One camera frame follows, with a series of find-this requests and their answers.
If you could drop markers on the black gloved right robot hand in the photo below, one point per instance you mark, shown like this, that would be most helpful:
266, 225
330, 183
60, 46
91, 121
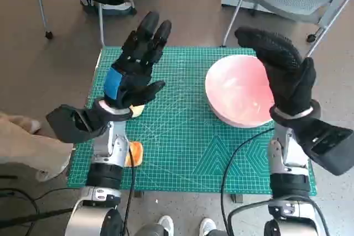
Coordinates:
287, 81

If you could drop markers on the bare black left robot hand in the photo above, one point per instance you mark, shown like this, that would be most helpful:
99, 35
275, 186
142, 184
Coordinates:
132, 62

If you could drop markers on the pale round toy bun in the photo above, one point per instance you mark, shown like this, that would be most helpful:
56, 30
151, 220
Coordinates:
138, 110

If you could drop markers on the pink bowl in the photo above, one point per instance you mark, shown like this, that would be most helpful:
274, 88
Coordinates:
235, 89

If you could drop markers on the orange braided toy bread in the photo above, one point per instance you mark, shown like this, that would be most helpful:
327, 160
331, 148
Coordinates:
137, 154

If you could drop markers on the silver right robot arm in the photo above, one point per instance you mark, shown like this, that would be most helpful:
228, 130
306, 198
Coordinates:
290, 180

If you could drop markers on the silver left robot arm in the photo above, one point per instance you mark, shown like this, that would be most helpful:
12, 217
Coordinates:
108, 150

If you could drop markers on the green cutting mat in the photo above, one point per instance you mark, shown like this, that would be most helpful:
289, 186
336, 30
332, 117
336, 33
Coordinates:
179, 136

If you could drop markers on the white shoe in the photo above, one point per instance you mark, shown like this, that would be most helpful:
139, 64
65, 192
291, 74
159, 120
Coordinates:
207, 226
166, 225

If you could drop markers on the black floor bar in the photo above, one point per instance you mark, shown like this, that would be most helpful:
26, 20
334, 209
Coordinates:
33, 217

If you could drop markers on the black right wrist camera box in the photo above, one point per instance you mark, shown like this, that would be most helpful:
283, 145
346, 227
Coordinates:
329, 147

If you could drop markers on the black table bracket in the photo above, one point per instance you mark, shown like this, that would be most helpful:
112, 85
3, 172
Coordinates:
237, 198
139, 194

